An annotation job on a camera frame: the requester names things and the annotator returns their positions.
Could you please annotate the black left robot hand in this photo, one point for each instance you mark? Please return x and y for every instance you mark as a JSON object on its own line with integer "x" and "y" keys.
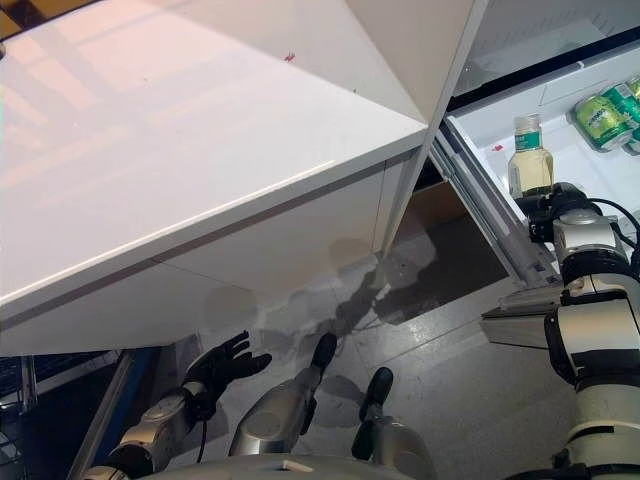
{"x": 225, "y": 367}

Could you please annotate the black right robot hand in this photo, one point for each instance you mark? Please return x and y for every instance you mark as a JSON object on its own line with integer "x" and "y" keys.
{"x": 560, "y": 197}

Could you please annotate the clear tea bottle green label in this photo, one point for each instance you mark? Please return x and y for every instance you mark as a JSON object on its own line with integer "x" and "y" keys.
{"x": 530, "y": 170}

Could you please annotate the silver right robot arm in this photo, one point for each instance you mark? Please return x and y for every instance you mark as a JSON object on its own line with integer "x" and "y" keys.
{"x": 590, "y": 320}

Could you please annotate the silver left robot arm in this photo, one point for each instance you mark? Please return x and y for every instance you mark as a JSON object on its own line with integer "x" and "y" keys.
{"x": 155, "y": 420}

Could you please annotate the white fridge drawer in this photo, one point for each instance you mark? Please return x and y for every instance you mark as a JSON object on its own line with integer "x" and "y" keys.
{"x": 480, "y": 150}

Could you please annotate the silver left robot leg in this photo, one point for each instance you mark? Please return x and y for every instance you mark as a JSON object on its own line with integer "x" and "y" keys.
{"x": 275, "y": 415}

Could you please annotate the silver robot leg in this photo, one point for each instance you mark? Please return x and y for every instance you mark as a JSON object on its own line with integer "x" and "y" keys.
{"x": 275, "y": 415}
{"x": 395, "y": 440}

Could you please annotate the green drink can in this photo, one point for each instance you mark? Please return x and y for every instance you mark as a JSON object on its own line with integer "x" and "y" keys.
{"x": 625, "y": 97}
{"x": 602, "y": 122}

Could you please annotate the grey robot torso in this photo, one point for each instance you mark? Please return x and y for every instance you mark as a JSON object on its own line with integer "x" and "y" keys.
{"x": 280, "y": 467}

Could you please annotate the brown cardboard panel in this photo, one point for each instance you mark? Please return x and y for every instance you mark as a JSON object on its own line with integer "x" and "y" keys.
{"x": 440, "y": 205}

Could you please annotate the grey blue metal beam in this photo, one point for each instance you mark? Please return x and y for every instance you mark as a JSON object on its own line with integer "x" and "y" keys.
{"x": 107, "y": 410}

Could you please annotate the silver right robot leg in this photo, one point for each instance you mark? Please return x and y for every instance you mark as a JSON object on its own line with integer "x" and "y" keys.
{"x": 395, "y": 440}

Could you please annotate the white tall cabinet panel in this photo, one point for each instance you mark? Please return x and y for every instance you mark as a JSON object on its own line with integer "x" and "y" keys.
{"x": 400, "y": 50}

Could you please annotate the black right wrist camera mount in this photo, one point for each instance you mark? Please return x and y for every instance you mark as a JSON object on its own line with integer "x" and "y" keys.
{"x": 540, "y": 227}

